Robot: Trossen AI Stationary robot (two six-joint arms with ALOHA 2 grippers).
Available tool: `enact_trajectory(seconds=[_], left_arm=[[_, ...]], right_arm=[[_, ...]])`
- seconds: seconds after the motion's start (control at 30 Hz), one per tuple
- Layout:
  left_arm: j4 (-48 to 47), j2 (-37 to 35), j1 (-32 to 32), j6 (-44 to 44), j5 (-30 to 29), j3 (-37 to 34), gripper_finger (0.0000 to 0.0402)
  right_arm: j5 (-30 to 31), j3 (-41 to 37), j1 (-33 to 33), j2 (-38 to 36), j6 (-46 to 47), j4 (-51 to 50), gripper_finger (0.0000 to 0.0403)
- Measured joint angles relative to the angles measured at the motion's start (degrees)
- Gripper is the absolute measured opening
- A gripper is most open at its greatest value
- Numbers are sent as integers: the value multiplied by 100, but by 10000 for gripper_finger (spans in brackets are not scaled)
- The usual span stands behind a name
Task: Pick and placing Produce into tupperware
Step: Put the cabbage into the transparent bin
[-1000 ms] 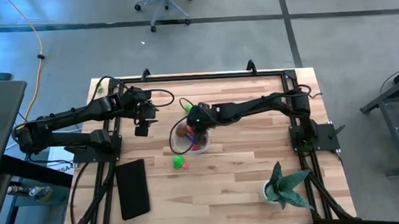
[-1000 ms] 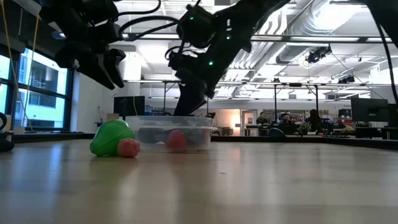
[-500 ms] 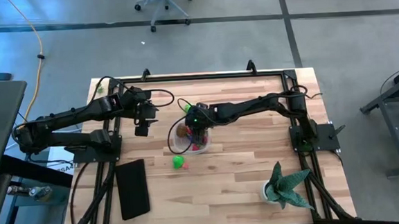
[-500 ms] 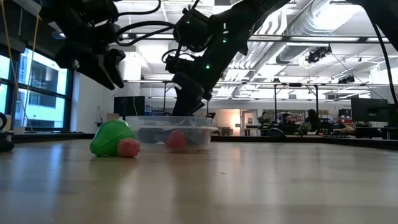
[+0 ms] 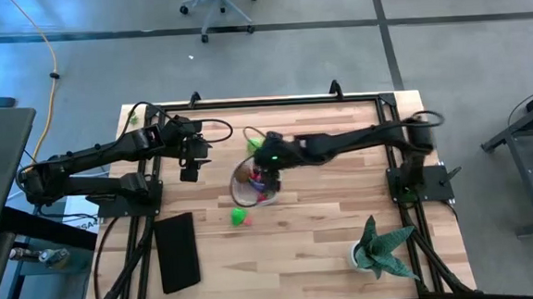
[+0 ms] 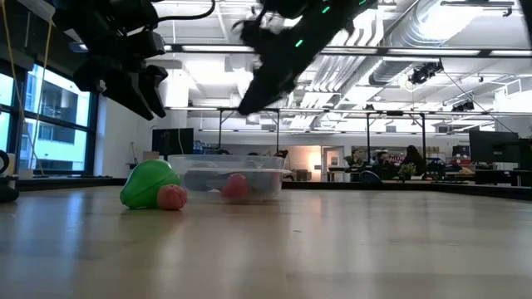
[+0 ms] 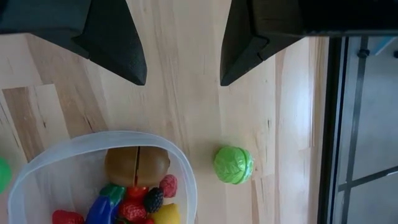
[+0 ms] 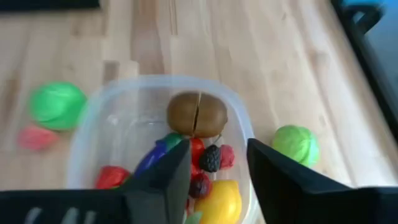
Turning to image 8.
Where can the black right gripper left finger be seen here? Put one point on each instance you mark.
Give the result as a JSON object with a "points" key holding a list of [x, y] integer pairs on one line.
{"points": [[161, 186]]}

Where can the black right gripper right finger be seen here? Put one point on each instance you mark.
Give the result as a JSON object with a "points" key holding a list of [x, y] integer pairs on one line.
{"points": [[295, 193]]}

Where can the purple toy eggplant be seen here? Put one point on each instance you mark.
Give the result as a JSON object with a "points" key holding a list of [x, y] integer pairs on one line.
{"points": [[155, 152]]}

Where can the dark red toy berry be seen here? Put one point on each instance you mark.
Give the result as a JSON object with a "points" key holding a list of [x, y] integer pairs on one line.
{"points": [[200, 186]]}

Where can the red toy tomato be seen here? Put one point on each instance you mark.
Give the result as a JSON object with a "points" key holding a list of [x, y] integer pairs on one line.
{"points": [[197, 149]]}

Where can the red toy strawberry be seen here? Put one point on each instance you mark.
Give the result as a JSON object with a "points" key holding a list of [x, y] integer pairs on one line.
{"points": [[110, 177]]}

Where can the black toy blackberry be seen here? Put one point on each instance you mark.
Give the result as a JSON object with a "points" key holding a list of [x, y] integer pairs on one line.
{"points": [[210, 158]]}

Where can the pink toy raspberry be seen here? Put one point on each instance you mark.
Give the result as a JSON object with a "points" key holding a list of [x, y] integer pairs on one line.
{"points": [[227, 156], [37, 138]]}

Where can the clear plastic tupperware container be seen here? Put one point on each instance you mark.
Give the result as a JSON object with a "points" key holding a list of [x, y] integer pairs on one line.
{"points": [[102, 140]]}

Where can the brown toy kiwi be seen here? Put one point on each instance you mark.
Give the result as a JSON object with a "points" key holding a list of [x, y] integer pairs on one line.
{"points": [[196, 113]]}

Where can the green toy bell pepper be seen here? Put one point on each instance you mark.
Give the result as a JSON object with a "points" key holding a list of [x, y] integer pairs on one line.
{"points": [[57, 105]]}

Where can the light green toy cabbage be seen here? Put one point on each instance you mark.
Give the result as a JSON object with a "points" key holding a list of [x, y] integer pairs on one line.
{"points": [[295, 144]]}

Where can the black aluminium table frame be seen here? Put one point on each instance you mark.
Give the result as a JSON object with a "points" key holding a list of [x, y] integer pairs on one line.
{"points": [[373, 77]]}

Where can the black frame clamp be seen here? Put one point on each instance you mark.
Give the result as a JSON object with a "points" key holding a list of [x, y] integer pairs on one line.
{"points": [[373, 13]]}

